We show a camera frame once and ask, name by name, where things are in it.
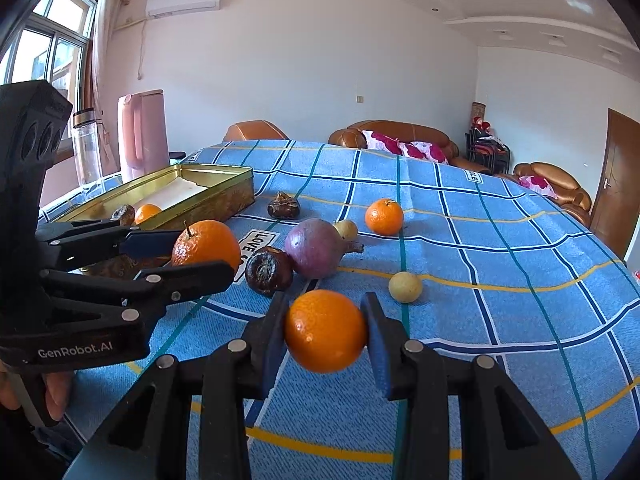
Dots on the stack of black chairs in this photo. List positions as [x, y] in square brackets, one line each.
[487, 152]

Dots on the clear glass bottle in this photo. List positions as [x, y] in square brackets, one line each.
[86, 155]

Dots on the gold metal tin box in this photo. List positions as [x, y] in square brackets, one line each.
[220, 195]

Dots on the purple round onion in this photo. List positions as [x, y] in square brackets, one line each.
[314, 252]

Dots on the window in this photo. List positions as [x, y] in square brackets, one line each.
[45, 45]

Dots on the smooth orange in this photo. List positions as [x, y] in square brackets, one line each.
[325, 331]

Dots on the blue checkered tablecloth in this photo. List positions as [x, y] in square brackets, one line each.
[500, 285]

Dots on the white air conditioner pipe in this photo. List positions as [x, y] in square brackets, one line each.
[142, 50]

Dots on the person's left hand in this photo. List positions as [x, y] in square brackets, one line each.
[57, 395]

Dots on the pink curtain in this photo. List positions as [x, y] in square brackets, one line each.
[104, 25]

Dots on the orange with stem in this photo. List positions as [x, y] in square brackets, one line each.
[207, 247]

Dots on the tall patterned roll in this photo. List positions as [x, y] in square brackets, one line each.
[478, 110]

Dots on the yellow round fruit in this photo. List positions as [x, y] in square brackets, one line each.
[405, 287]

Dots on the white air conditioner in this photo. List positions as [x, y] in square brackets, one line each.
[184, 1]

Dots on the brown leather sofa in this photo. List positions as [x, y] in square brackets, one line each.
[425, 132]

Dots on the small yellow fruit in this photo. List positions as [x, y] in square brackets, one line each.
[346, 230]

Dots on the brown wooden door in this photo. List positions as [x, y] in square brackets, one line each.
[620, 180]

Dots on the white red floral pillow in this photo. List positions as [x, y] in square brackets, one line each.
[381, 141]
[424, 151]
[537, 186]

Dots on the pink electric kettle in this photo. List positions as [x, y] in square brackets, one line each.
[145, 135]

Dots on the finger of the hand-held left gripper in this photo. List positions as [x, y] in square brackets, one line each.
[150, 241]
[200, 275]

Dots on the brown leather armchair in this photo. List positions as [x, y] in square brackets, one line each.
[570, 192]
[255, 131]

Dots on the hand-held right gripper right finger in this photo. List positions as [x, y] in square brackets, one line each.
[377, 355]

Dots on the small orange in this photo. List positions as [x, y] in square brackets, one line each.
[148, 213]
[384, 217]

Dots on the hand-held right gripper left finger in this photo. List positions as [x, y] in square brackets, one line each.
[270, 340]

